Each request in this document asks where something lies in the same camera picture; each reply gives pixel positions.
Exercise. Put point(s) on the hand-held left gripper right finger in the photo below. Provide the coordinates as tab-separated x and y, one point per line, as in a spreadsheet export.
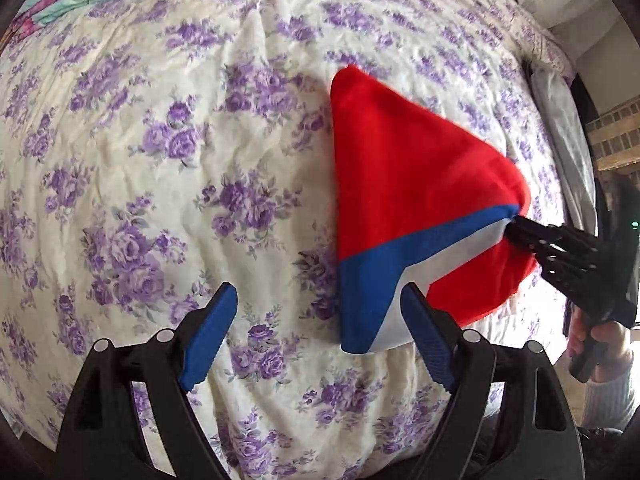
427	335

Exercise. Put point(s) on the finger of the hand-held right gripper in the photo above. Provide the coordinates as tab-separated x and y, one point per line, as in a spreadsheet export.
550	235
570	272

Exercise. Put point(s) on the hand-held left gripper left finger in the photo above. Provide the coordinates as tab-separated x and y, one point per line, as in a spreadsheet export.
210	335

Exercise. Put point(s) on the red blue white pants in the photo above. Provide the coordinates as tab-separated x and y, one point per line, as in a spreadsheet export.
400	170

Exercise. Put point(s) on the person's right forearm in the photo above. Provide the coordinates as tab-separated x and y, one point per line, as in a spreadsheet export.
607	402

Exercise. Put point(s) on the person's right hand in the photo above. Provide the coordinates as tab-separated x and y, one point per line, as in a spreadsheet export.
615	342

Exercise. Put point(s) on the grey garment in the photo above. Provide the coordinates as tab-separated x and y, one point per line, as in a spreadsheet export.
562	115

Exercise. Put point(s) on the purple floral bedsheet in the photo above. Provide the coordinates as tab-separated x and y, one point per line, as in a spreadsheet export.
175	185

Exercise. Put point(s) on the purple floral pillow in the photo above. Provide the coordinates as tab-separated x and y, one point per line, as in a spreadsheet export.
545	45

